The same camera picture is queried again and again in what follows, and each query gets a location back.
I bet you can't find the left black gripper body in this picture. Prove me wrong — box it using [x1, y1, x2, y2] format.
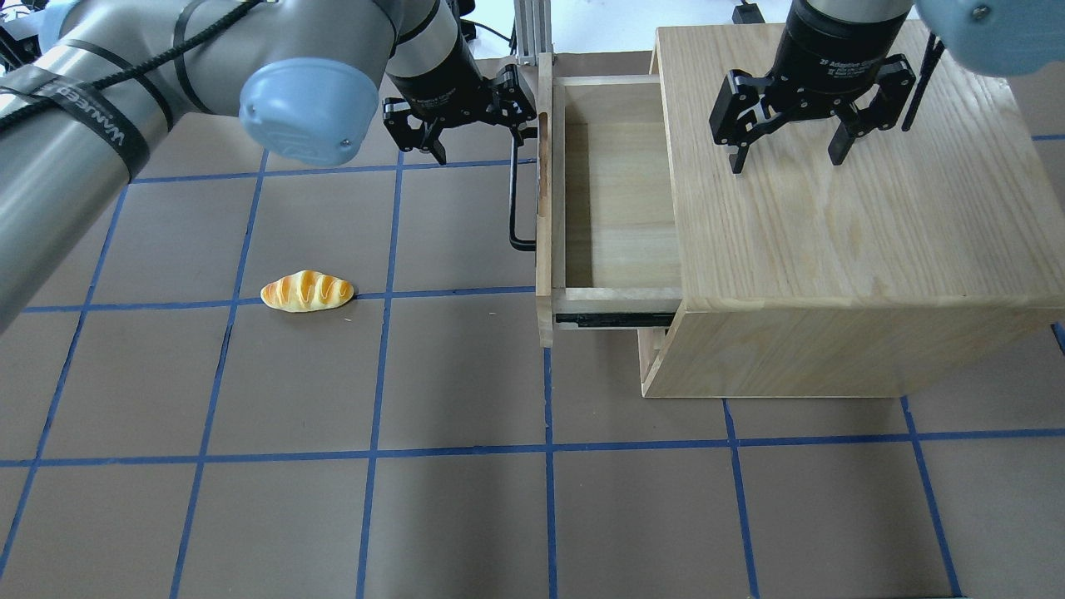
[383, 64, 537, 153]

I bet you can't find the aluminium frame post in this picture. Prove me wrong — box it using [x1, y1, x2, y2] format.
[513, 1, 554, 66]

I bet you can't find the wooden drawer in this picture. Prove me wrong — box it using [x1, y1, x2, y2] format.
[535, 53, 681, 349]

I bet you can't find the wooden drawer cabinet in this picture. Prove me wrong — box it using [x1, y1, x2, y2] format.
[640, 25, 1064, 399]

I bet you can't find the black drawer handle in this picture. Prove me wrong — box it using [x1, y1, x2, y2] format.
[508, 128, 537, 253]

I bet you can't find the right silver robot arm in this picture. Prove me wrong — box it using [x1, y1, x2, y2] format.
[709, 1, 1064, 174]

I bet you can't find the toy bread loaf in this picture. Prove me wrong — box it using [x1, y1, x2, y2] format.
[260, 270, 356, 314]

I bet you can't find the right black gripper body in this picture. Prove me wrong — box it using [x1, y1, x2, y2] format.
[709, 2, 916, 146]

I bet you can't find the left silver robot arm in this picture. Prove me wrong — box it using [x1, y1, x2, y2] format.
[1, 1, 537, 329]

